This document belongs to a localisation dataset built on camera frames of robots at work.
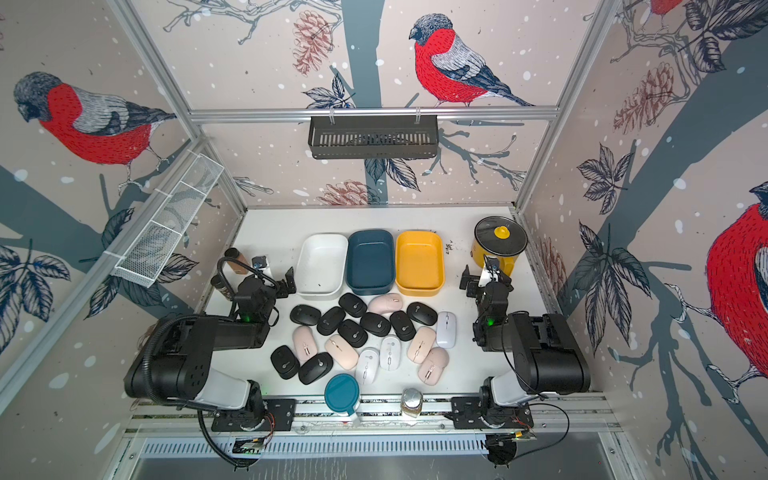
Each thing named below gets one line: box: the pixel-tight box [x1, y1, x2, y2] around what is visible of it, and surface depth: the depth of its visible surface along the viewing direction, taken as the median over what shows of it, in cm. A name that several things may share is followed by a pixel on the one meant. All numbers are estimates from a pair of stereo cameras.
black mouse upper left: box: [317, 306, 346, 336], surface depth 90 cm
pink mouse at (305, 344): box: [292, 325, 319, 367], surface depth 85 cm
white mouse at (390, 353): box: [379, 335, 402, 372], surface depth 83 cm
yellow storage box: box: [395, 231, 446, 297], surface depth 106 cm
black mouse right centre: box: [389, 311, 417, 342], surface depth 89 cm
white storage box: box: [296, 233, 349, 300], surface depth 105 cm
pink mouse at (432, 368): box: [417, 347, 450, 386], surface depth 81 cm
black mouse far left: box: [290, 304, 322, 326], surface depth 92 cm
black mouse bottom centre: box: [298, 352, 334, 385], surface depth 81 cm
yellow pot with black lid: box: [471, 216, 529, 277], surface depth 97 cm
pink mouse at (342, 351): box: [324, 334, 360, 371], surface depth 85 cm
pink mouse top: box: [367, 293, 403, 314], surface depth 94 cm
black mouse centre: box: [338, 319, 369, 348], surface depth 87 cm
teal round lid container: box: [324, 373, 360, 416], surface depth 72 cm
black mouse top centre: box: [338, 293, 368, 318], surface depth 94 cm
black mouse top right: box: [406, 302, 438, 326], surface depth 92 cm
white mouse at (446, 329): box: [436, 311, 457, 349], surface depth 88 cm
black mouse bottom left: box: [270, 345, 300, 380], surface depth 82 cm
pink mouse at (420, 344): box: [407, 327, 436, 364], surface depth 85 cm
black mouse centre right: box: [361, 312, 391, 337], surface depth 89 cm
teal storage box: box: [346, 229, 394, 296], surface depth 106 cm
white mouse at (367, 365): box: [355, 347, 381, 386], surface depth 81 cm
